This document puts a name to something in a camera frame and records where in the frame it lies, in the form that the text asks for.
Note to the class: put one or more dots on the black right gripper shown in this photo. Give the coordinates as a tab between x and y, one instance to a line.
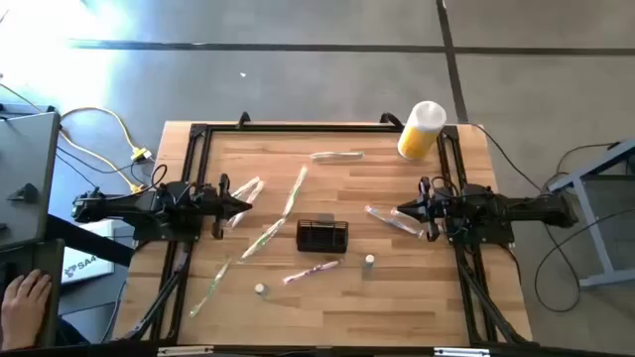
436	208

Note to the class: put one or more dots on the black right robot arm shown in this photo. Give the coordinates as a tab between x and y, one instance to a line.
521	208

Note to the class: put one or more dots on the person's hand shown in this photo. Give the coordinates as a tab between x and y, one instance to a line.
25	307

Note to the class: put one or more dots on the purple toothbrush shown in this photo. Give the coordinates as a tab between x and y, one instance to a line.
311	272

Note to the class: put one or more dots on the dark grey desk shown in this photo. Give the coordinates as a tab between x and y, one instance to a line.
52	258

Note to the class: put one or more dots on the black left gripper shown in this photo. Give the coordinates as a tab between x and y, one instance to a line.
211	205

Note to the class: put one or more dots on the blue toothbrush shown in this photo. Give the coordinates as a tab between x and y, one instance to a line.
382	215

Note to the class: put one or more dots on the grey metal stand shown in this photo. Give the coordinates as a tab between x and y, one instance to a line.
590	228

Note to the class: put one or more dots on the yellow wipes canister white lid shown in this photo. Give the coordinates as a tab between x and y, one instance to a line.
419	139

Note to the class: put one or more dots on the black diagonal bar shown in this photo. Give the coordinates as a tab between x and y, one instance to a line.
89	240

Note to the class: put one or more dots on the silver metal bracket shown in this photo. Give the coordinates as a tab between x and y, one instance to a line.
183	351
461	352

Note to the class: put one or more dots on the orange toothbrush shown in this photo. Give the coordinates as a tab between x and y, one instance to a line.
403	216

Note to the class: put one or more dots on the white printed box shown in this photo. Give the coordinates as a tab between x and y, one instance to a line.
89	268

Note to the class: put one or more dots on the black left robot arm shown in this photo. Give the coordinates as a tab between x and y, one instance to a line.
124	208

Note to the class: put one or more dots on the teal mouthwash bottle white cap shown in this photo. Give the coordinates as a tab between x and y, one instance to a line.
369	259
259	288

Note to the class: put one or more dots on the black aluminium table frame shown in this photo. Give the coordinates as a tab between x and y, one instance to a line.
322	128

